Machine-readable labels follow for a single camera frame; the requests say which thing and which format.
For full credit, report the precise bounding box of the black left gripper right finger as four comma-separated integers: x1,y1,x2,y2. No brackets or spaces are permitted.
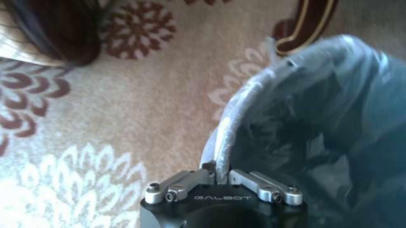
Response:
228,168,303,205

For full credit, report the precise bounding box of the dark wooden furniture leg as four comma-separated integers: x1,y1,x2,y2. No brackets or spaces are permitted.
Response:
271,0,338,56

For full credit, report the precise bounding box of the grey bin with plastic liner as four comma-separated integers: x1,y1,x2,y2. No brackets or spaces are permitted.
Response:
200,33,406,228

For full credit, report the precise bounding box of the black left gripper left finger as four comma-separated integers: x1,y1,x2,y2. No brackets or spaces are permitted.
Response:
144,160,216,205

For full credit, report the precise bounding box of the floral patterned beige carpet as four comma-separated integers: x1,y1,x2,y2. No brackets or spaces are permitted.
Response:
0,0,406,228

